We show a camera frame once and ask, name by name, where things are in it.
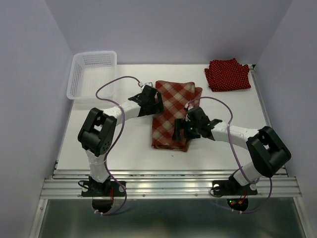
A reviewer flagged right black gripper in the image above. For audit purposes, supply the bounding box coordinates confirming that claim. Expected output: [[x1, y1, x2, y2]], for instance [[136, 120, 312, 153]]
[[171, 118, 201, 140]]

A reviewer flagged red plaid skirt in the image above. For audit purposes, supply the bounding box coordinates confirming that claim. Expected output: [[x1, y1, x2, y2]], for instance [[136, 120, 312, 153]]
[[152, 80, 203, 152]]

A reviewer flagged red polka dot skirt pile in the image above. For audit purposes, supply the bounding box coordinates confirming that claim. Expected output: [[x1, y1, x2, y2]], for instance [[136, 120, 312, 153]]
[[208, 58, 251, 92]]

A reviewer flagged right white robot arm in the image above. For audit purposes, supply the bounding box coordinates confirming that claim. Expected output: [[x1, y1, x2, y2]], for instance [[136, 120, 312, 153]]
[[172, 107, 291, 196]]

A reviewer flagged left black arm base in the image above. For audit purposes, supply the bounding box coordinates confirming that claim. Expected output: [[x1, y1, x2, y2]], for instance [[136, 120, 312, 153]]
[[78, 180, 125, 197]]

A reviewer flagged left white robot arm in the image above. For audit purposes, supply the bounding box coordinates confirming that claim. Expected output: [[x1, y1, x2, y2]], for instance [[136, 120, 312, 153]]
[[78, 85, 164, 195]]

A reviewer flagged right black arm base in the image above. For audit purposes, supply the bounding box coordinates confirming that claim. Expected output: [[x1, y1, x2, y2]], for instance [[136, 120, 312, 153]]
[[210, 180, 258, 197]]

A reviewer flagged white plastic basket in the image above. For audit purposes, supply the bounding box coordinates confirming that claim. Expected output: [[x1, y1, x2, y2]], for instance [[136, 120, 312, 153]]
[[66, 51, 117, 102]]

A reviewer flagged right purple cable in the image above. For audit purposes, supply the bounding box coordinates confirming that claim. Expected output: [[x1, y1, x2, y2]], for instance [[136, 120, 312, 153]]
[[185, 96, 273, 215]]

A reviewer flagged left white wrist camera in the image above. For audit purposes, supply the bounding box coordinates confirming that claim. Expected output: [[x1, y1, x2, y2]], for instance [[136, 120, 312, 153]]
[[138, 81, 153, 88]]

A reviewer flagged aluminium rail frame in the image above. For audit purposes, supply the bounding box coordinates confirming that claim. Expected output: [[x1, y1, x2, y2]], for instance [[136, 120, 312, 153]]
[[29, 64, 308, 238]]

